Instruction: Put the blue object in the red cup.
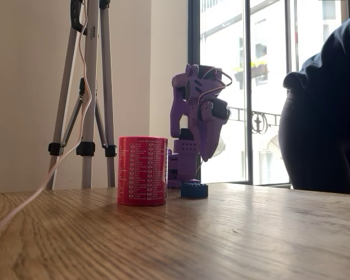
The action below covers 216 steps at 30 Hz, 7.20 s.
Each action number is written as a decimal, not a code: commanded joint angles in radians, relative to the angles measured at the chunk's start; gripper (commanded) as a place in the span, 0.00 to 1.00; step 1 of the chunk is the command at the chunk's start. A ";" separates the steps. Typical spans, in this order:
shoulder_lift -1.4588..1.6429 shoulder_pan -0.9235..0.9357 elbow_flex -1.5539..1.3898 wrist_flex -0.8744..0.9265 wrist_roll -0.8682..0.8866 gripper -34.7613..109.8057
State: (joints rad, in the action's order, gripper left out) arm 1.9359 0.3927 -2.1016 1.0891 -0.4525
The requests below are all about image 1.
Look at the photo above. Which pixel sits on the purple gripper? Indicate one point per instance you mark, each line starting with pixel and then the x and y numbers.
pixel 209 132

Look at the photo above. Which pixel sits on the blue toy brick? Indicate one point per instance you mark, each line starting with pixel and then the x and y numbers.
pixel 194 191

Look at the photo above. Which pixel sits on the red printed cup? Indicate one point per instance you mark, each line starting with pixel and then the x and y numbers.
pixel 141 172

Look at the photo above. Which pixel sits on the purple robot arm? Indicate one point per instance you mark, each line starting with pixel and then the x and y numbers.
pixel 178 116

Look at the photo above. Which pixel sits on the black balcony railing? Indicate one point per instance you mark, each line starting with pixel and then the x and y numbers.
pixel 259 119

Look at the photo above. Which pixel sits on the flower box with plants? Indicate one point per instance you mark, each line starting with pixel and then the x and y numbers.
pixel 259 70

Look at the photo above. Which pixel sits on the person's body in dark clothes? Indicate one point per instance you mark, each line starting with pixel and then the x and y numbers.
pixel 323 116

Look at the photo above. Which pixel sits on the dark window frame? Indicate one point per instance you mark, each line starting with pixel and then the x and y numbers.
pixel 194 43

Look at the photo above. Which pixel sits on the silver camera tripod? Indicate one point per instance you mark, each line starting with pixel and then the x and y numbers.
pixel 90 87

